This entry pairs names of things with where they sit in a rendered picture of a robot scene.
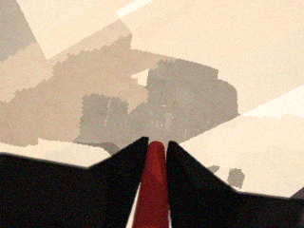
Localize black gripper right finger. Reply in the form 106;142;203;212
165;141;304;228

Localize red peg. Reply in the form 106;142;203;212
132;141;170;228

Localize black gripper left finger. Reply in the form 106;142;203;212
0;137;149;228

